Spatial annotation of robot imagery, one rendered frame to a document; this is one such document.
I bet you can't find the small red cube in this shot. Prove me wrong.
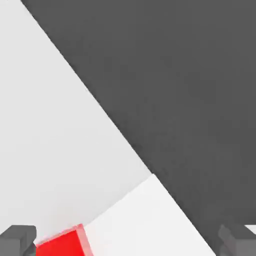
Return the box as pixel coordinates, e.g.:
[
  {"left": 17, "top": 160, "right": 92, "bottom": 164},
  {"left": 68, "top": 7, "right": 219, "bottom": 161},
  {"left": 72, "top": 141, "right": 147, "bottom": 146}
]
[{"left": 35, "top": 223, "right": 94, "bottom": 256}]

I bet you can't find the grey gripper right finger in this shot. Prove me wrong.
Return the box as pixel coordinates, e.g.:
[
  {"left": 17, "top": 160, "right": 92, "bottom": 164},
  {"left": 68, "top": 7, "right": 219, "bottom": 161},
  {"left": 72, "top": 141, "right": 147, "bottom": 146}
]
[{"left": 217, "top": 223, "right": 256, "bottom": 256}]

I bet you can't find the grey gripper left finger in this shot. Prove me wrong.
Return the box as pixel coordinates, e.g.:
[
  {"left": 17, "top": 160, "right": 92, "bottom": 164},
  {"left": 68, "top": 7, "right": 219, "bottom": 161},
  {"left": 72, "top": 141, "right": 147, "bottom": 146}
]
[{"left": 0, "top": 224, "right": 38, "bottom": 256}]

